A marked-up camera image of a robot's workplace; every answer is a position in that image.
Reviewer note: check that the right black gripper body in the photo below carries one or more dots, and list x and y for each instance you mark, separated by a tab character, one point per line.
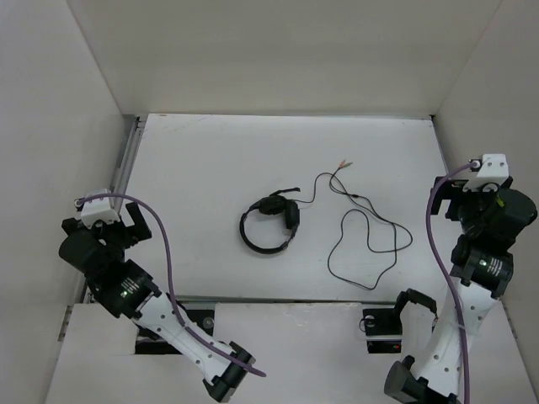
468	205

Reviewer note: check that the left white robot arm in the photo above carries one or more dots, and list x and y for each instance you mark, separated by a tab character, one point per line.
123	288

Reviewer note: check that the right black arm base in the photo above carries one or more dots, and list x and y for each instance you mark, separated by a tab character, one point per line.
383	330

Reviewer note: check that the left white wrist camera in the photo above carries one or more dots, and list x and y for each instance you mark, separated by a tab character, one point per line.
100	210

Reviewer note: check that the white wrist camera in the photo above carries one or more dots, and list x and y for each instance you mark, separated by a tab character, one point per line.
489	172
100	210

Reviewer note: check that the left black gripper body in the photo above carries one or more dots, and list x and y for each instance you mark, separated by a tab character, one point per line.
109	233

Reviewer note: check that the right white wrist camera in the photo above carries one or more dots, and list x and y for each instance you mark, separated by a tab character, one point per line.
489	172

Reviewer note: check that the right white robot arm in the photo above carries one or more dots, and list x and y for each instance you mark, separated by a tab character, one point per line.
491	216

